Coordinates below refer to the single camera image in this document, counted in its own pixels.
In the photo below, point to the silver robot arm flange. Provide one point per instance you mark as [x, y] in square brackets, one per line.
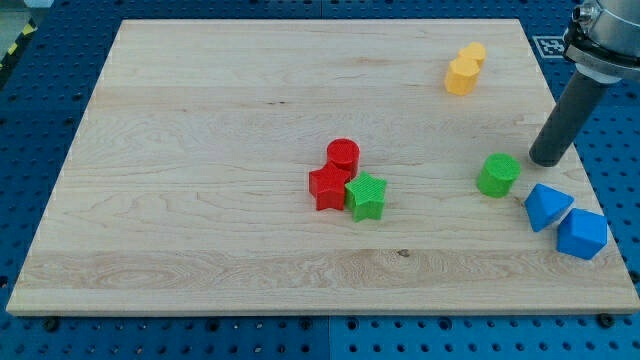
[603, 35]

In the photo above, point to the red star block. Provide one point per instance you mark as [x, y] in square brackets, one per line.
[327, 186]

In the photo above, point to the red cylinder block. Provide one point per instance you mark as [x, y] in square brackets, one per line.
[344, 153]

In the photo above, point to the green star block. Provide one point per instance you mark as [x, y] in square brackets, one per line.
[365, 197]

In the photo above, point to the light wooden board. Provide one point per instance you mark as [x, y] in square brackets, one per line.
[186, 188]

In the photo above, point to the yellow hexagon block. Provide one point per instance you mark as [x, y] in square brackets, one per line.
[462, 76]

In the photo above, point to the green cylinder block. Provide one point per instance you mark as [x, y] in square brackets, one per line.
[498, 174]

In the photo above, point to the yellow heart block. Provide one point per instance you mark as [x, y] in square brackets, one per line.
[475, 51]

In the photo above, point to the blue triangular block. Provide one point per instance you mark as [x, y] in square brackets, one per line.
[545, 205]

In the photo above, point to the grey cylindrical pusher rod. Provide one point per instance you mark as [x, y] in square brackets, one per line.
[578, 100]

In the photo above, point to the white fiducial marker tag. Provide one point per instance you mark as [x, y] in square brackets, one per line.
[549, 47]

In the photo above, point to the blue cube block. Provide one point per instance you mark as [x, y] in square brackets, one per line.
[582, 234]

